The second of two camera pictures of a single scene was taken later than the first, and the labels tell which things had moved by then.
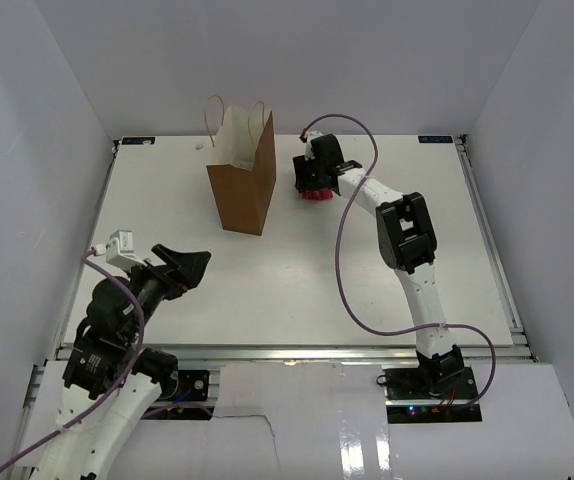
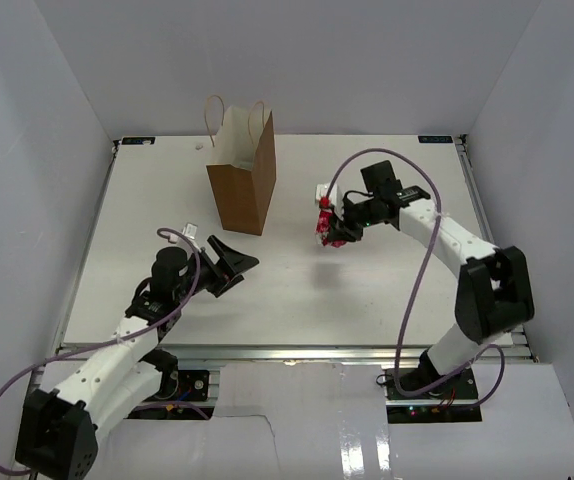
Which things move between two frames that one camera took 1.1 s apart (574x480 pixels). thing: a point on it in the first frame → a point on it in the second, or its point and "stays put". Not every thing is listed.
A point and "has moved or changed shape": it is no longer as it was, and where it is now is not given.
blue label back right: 435,139 stays put
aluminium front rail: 327,353 stays put
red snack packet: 322,194 has moved or changed shape
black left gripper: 186,268 → 230,264
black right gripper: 306,182 → 342,229
